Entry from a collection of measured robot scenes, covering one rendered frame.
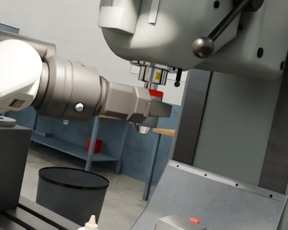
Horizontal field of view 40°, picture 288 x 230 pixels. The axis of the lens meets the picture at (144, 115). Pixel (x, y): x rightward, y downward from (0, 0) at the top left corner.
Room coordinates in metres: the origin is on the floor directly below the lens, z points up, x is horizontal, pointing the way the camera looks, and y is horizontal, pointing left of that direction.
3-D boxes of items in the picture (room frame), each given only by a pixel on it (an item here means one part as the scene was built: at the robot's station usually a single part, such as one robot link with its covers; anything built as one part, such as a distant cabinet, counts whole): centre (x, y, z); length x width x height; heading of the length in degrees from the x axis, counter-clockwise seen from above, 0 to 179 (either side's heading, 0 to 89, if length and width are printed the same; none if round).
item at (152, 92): (0.66, 0.00, 1.26); 0.05 x 0.05 x 0.01
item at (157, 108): (0.64, -0.02, 1.24); 0.06 x 0.02 x 0.03; 122
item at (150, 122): (0.66, 0.00, 1.23); 0.05 x 0.05 x 0.05
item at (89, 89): (0.62, 0.08, 1.24); 0.13 x 0.12 x 0.10; 32
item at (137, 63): (0.66, 0.00, 1.31); 0.09 x 0.09 x 0.01
